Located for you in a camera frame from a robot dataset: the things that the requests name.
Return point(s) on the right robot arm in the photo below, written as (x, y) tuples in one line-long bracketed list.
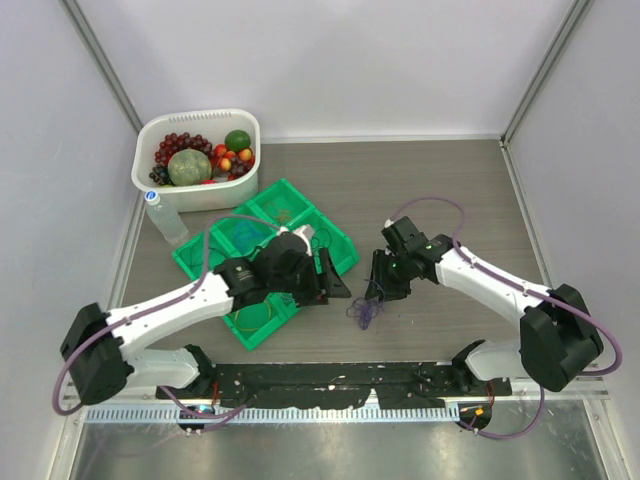
[(556, 343)]

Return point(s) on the green melon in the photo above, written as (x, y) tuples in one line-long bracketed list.
[(188, 168)]

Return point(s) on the red grape bunch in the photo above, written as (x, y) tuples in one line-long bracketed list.
[(174, 142)]

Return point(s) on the white plastic basket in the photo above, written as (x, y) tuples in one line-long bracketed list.
[(214, 125)]

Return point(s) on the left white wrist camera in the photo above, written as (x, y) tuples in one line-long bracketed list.
[(305, 233)]

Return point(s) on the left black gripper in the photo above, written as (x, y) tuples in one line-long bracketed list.
[(322, 285)]

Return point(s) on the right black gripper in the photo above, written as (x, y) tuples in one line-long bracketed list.
[(391, 290)]

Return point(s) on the dark grape bunch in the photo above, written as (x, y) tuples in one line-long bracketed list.
[(160, 176)]

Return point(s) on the clear water bottle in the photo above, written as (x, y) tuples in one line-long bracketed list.
[(166, 219)]

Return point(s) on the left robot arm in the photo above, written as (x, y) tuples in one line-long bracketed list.
[(105, 352)]

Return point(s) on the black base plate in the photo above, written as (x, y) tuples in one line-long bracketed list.
[(338, 386)]

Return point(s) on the red yellow cherries bunch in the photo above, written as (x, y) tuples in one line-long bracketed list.
[(230, 165)]

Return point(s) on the white slotted cable duct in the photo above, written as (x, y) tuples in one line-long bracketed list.
[(369, 413)]

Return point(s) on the green compartment tray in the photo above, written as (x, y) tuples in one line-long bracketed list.
[(280, 204)]

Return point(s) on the green lime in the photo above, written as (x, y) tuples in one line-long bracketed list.
[(237, 140)]

